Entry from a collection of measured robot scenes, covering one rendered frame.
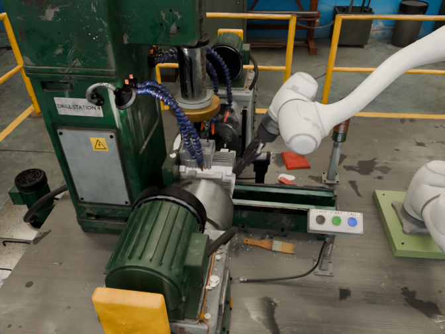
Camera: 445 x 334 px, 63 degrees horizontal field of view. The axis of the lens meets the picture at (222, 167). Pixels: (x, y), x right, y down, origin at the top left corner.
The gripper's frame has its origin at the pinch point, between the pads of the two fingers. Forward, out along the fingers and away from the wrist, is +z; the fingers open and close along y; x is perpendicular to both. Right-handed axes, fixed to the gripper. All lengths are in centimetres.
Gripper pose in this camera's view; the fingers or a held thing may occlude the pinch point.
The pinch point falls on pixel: (240, 166)
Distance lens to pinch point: 135.5
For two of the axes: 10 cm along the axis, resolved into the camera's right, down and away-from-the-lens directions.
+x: 8.7, 4.6, 2.0
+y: -1.3, 6.0, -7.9
